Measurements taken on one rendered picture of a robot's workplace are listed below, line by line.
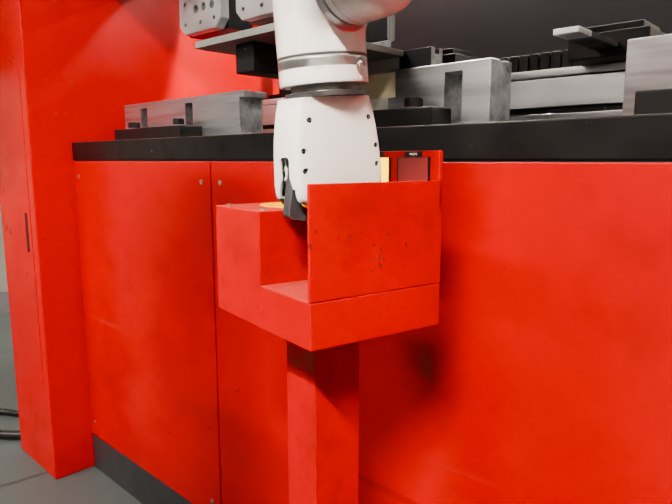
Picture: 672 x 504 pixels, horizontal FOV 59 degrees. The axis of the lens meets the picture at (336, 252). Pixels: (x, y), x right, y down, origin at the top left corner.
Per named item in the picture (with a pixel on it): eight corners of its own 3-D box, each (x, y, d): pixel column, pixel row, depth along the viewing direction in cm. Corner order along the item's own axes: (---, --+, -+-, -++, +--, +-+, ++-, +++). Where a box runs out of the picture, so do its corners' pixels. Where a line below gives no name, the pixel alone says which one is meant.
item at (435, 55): (335, 79, 103) (335, 61, 103) (347, 80, 105) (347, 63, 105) (430, 66, 90) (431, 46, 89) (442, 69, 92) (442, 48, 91)
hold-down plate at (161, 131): (114, 141, 147) (114, 129, 146) (135, 142, 151) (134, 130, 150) (180, 139, 126) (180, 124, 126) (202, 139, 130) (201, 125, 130)
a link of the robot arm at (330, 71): (337, 65, 61) (339, 95, 62) (261, 65, 56) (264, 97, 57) (389, 53, 55) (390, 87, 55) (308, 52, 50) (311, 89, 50)
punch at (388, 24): (341, 59, 102) (341, 2, 101) (349, 61, 104) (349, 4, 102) (386, 52, 96) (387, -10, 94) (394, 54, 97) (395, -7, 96)
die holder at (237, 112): (125, 142, 154) (123, 105, 153) (147, 143, 158) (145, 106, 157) (244, 137, 120) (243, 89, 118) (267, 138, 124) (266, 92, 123)
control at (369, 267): (218, 307, 69) (213, 151, 66) (331, 290, 78) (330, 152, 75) (310, 352, 53) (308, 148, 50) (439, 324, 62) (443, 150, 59)
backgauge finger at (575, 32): (522, 48, 83) (524, 11, 82) (592, 69, 102) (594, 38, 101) (611, 36, 75) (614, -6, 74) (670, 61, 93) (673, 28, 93)
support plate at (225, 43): (194, 48, 86) (194, 41, 86) (322, 68, 105) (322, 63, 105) (275, 30, 74) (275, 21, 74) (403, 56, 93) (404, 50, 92)
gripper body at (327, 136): (344, 85, 62) (351, 193, 64) (257, 87, 56) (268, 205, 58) (391, 77, 56) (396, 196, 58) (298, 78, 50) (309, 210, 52)
